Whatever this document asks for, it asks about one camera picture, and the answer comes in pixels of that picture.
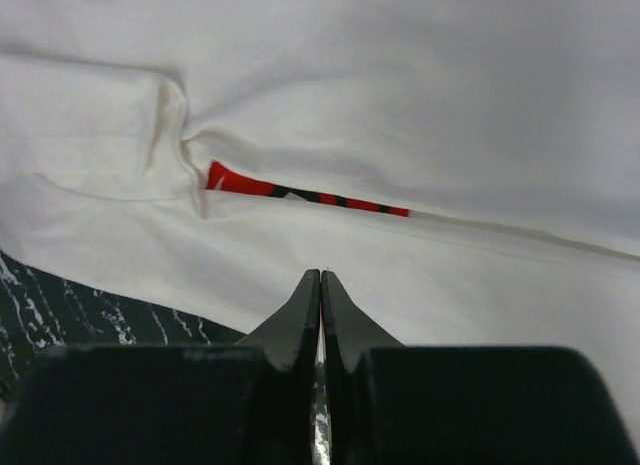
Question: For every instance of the white Coca-Cola print t-shirt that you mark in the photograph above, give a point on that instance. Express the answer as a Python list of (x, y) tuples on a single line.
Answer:
[(469, 168)]

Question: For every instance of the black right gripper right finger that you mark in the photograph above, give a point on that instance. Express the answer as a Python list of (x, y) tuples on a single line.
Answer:
[(395, 404)]

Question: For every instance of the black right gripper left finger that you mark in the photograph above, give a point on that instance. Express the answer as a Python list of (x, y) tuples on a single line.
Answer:
[(246, 403)]

